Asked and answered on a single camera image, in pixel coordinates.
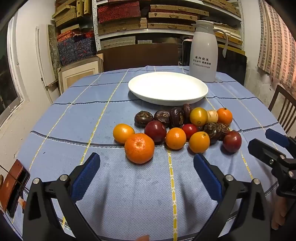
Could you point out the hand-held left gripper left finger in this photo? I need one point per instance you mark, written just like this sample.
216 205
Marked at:
86 176

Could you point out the yellow-red tomato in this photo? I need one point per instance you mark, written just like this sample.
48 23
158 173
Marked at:
198 116

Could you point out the stack of yellow boxes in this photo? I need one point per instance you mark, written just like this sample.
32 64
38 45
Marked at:
69 11

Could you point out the window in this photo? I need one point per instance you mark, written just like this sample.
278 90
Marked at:
8 78

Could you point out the dark wooden board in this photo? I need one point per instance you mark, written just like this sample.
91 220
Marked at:
143 56

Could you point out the dark water chestnut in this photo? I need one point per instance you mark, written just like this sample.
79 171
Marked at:
143 118
212 130
177 117
162 117
225 130
186 110

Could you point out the person's right hand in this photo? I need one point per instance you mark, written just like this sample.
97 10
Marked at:
278 213

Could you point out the large orange mandarin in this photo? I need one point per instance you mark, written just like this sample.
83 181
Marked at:
139 148

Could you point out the small orange mandarin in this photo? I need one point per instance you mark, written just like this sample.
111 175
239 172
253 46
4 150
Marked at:
175 138
224 116

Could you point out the framed picture in cardboard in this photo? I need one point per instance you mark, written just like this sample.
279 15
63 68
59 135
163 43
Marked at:
78 71

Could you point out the small red tomato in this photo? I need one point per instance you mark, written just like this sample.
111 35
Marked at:
190 129

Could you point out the wooden chair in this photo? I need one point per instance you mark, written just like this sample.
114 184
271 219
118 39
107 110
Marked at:
283 109

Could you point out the stack of flat woven boxes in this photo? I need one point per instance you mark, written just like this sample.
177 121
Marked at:
171 16

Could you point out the black flat screen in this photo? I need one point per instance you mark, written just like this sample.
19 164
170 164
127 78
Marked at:
231 67

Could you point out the brown phone case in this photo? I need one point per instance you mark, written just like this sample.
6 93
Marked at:
13 185

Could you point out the dark red tomato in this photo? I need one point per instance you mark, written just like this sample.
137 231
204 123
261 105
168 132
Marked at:
155 131
232 141

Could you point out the pile of blue patterned boxes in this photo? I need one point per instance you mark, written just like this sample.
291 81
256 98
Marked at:
76 46

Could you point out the white thermos jug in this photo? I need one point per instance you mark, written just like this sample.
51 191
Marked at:
203 53

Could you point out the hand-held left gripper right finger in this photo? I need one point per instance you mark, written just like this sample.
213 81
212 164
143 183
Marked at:
207 177

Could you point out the white metal shelf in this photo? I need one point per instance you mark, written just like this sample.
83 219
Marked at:
95 34

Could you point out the pale peeled water chestnut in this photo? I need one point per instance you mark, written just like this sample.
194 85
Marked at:
212 116

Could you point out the brick pattern curtain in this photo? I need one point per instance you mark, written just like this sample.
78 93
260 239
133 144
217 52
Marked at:
277 41

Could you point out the yellow-orange mandarin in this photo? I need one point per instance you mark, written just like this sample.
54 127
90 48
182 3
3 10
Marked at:
123 133
199 142

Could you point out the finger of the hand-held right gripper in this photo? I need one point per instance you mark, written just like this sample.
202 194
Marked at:
276 136
261 147

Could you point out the white oval plate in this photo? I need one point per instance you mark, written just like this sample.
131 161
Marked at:
168 87

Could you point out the blue checked tablecloth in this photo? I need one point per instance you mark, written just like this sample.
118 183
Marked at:
115 190

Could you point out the grey stone slab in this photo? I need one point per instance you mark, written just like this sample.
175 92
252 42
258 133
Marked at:
53 46

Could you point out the white leaning board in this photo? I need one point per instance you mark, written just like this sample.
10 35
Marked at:
44 55

